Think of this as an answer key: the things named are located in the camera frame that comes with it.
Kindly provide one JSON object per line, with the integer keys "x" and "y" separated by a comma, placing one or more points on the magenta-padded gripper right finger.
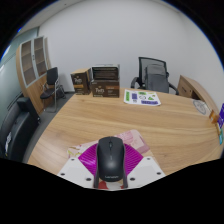
{"x": 133, "y": 160}

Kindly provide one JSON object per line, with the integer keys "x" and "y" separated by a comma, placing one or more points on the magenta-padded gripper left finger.
{"x": 87, "y": 160}

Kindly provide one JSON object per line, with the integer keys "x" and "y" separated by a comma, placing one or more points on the black computer mouse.
{"x": 110, "y": 160}

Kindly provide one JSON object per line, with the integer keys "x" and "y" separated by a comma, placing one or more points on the cartoon print mouse pad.
{"x": 133, "y": 140}

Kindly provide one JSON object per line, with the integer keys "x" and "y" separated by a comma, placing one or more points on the white printed paper sheet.
{"x": 141, "y": 97}

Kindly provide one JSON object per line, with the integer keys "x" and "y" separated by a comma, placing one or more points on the black leather sofa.
{"x": 16, "y": 130}

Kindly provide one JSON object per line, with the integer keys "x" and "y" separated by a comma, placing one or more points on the tall brown cardboard box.
{"x": 80, "y": 81}

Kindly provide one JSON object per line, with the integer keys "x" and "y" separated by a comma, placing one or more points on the small black visitor chair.
{"x": 51, "y": 83}

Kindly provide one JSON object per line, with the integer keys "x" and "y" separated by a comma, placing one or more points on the round grey patterned disc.
{"x": 201, "y": 107}

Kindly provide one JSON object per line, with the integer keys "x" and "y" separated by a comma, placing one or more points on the open black tray box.
{"x": 105, "y": 72}

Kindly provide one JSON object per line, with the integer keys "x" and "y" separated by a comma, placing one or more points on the blue small pack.
{"x": 221, "y": 138}

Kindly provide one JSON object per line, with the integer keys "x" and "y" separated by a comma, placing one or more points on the small orange box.
{"x": 213, "y": 116}

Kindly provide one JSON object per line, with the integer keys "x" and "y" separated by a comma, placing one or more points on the black mesh office chair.
{"x": 141, "y": 68}

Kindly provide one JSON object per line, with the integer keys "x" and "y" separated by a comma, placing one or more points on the wooden side cabinet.
{"x": 195, "y": 88}

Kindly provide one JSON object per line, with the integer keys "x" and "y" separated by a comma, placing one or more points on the purple card package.
{"x": 221, "y": 115}

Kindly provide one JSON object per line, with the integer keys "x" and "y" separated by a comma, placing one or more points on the wooden shelf unit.
{"x": 30, "y": 66}

